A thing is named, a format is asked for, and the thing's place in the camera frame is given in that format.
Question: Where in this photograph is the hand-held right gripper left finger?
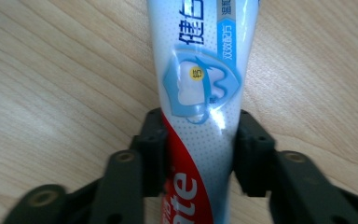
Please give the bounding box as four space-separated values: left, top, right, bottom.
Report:
130 107 170 198

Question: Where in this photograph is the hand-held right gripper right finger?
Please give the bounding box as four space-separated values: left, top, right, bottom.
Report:
232 109 276 198

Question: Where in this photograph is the white blue red toothpaste tube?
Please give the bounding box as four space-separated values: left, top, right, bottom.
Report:
146 0 259 224

